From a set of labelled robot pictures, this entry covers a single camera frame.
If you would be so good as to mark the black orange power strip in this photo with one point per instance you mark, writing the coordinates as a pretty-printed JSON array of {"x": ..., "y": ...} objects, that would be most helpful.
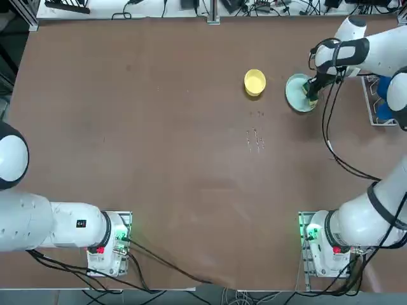
[{"x": 264, "y": 4}]

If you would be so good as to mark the green and yellow sponge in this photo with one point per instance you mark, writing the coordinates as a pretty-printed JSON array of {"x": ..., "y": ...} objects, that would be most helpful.
[{"x": 313, "y": 103}]

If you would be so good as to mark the aluminium corner profile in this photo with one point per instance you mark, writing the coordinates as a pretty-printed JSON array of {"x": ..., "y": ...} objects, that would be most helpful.
[
  {"x": 402, "y": 16},
  {"x": 25, "y": 16}
]

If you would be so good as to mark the small yellow dish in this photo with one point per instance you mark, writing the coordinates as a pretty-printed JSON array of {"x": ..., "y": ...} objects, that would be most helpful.
[{"x": 255, "y": 82}]

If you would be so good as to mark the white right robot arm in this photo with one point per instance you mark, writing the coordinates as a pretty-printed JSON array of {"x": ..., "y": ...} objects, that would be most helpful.
[{"x": 349, "y": 228}]

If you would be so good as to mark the pale green plate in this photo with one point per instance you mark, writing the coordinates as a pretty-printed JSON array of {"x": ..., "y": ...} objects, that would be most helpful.
[{"x": 295, "y": 95}]

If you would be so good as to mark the aluminium post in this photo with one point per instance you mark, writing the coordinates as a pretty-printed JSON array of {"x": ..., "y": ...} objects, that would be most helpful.
[{"x": 213, "y": 12}]

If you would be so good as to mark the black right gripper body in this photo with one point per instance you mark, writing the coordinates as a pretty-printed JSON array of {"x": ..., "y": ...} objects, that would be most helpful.
[{"x": 324, "y": 81}]

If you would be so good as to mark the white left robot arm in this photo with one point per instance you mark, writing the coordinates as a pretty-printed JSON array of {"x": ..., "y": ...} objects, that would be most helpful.
[{"x": 31, "y": 222}]

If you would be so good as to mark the white metal rack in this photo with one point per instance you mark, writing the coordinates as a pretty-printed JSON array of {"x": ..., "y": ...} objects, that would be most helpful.
[{"x": 384, "y": 123}]

